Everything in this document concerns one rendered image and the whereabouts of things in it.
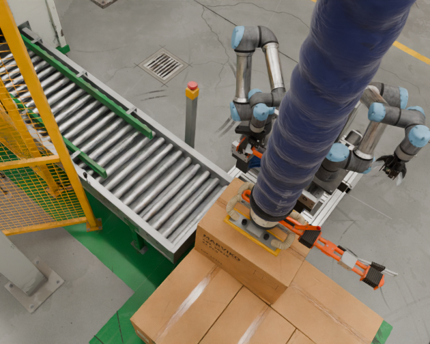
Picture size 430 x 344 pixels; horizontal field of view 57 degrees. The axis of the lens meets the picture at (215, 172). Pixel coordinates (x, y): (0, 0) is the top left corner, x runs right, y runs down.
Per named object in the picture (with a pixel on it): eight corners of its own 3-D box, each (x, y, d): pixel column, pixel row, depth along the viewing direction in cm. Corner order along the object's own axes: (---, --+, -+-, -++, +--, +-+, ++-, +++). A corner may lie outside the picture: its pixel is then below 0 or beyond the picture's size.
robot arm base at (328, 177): (321, 156, 245) (326, 147, 237) (342, 170, 241) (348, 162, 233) (308, 172, 239) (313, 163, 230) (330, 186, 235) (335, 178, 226)
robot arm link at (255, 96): (266, 97, 213) (270, 112, 207) (246, 97, 211) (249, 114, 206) (269, 87, 206) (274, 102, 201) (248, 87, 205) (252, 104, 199)
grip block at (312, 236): (296, 240, 203) (299, 236, 198) (305, 226, 208) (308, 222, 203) (310, 250, 201) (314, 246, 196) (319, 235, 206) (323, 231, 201)
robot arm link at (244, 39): (256, 123, 236) (262, 26, 211) (232, 125, 234) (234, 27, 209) (252, 116, 247) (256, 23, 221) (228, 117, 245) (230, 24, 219)
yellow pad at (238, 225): (222, 221, 216) (224, 217, 212) (233, 207, 220) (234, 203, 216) (276, 257, 208) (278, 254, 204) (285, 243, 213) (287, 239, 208)
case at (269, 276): (194, 249, 259) (196, 224, 225) (228, 205, 278) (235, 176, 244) (272, 304, 245) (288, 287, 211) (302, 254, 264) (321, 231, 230)
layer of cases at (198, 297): (135, 331, 268) (129, 319, 234) (225, 227, 313) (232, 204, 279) (281, 467, 236) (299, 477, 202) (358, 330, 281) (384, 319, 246)
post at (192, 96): (183, 166, 355) (185, 88, 270) (188, 162, 358) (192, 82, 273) (188, 170, 353) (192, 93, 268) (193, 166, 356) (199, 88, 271)
